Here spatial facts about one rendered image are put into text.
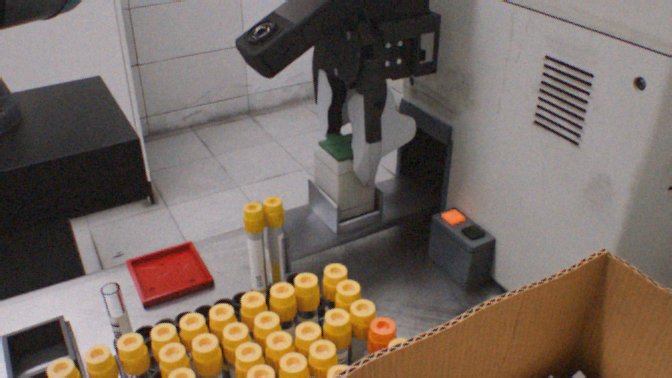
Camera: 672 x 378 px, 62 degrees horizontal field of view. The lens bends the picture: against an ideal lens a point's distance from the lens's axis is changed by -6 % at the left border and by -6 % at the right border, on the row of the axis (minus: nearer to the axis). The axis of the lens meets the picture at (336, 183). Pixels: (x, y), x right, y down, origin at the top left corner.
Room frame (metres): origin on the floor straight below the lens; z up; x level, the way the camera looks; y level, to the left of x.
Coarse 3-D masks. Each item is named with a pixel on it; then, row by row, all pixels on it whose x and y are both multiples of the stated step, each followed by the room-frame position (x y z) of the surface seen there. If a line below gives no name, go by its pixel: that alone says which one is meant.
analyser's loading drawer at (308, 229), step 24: (312, 192) 0.48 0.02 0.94; (384, 192) 0.51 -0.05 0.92; (408, 192) 0.51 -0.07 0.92; (432, 192) 0.51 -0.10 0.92; (288, 216) 0.47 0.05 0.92; (312, 216) 0.47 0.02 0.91; (336, 216) 0.44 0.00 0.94; (360, 216) 0.45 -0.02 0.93; (384, 216) 0.47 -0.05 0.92; (408, 216) 0.47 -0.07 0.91; (288, 240) 0.41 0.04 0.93; (312, 240) 0.43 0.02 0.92; (336, 240) 0.43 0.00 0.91; (288, 264) 0.41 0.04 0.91
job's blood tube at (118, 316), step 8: (104, 288) 0.29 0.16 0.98; (112, 288) 0.29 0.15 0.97; (104, 296) 0.28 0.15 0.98; (112, 296) 0.28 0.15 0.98; (120, 296) 0.29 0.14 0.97; (112, 304) 0.28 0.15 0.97; (120, 304) 0.28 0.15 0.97; (112, 312) 0.28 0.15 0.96; (120, 312) 0.28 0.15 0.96; (112, 320) 0.28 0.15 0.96; (120, 320) 0.28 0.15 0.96; (128, 320) 0.29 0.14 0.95; (112, 328) 0.28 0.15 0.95; (120, 328) 0.28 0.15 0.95; (128, 328) 0.28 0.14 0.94; (120, 336) 0.28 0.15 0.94
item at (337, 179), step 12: (324, 156) 0.47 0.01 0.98; (324, 168) 0.47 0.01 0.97; (336, 168) 0.45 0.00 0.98; (348, 168) 0.45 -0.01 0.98; (324, 180) 0.47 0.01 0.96; (336, 180) 0.45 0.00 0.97; (348, 180) 0.45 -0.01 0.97; (336, 192) 0.45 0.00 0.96; (348, 192) 0.45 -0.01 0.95; (360, 192) 0.46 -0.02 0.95; (372, 192) 0.46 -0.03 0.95; (336, 204) 0.45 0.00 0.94; (348, 204) 0.45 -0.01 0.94; (360, 204) 0.46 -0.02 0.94; (372, 204) 0.46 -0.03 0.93; (348, 216) 0.45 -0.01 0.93
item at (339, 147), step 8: (328, 136) 0.49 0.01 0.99; (336, 136) 0.49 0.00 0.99; (344, 136) 0.49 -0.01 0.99; (352, 136) 0.49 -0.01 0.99; (320, 144) 0.47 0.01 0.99; (328, 144) 0.47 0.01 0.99; (336, 144) 0.47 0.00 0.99; (344, 144) 0.47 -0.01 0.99; (328, 152) 0.46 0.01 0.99; (336, 152) 0.46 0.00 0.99; (344, 152) 0.46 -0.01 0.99; (352, 152) 0.46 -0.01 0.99; (336, 160) 0.45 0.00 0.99; (344, 160) 0.45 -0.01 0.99; (352, 160) 0.45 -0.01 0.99
